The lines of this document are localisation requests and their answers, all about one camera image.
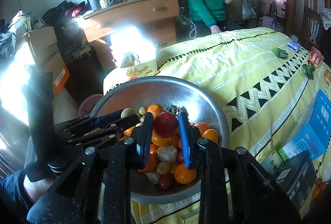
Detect white charging cable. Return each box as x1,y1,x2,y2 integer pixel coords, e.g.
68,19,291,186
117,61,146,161
180,7,197,38

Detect pink woven basket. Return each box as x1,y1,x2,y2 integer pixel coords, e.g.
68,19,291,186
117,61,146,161
79,93,104,117

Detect brown cardboard box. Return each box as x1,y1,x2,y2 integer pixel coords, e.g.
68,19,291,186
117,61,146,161
228,0,243,24

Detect red snack packet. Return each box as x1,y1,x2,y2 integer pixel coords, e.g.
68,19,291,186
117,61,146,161
308,47,324,66

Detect green leaf bundle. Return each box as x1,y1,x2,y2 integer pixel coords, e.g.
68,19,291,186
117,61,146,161
302,64,316,79
271,47,288,58

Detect wooden dresser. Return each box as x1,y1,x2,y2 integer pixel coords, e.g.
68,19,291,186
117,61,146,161
83,0,180,69

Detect wooden chair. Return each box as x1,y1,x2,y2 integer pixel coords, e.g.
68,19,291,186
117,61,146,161
301,5,331,48

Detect green cardboard box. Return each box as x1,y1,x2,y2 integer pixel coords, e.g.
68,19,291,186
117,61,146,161
260,148,285,175

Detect pale yellow flat box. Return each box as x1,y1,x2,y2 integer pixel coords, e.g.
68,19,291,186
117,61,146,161
181,211,205,224

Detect black plastic bag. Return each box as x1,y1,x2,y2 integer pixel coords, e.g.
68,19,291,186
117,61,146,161
0,31,16,56

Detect person's left forearm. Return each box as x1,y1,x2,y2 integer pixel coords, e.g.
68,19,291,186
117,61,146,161
0,168,56,214

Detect pile of oranges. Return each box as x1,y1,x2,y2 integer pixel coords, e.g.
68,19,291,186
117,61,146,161
123,104,219,184

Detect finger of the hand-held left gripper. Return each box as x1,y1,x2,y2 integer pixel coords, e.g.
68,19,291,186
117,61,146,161
63,114,140,148
55,109,125,134

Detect single orange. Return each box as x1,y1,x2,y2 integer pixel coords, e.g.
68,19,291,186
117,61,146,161
312,185,327,200

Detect yellow snack box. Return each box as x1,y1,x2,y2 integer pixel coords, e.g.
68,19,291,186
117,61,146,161
120,52,158,79

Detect patterned shopping bag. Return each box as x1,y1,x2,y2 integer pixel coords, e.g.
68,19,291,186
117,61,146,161
242,0,256,20

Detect white cloth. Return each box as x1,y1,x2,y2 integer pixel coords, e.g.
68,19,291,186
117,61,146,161
319,8,331,30

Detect blue cardboard box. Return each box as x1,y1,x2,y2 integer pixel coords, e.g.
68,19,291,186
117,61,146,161
282,89,331,161

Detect stacked cardboard boxes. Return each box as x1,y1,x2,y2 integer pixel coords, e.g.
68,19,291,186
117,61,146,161
24,26,70,95

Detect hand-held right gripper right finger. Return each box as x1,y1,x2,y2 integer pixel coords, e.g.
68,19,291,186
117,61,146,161
178,112,302,224

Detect metal bowl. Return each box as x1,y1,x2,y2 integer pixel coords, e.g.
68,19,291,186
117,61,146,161
89,76,230,205

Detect black cardboard box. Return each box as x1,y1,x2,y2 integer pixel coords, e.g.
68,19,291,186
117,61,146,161
273,150,317,209

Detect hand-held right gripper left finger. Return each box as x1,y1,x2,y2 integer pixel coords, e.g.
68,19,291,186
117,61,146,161
27,112,154,224

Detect pile of dark clothes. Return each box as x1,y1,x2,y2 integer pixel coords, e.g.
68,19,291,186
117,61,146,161
41,0,86,23

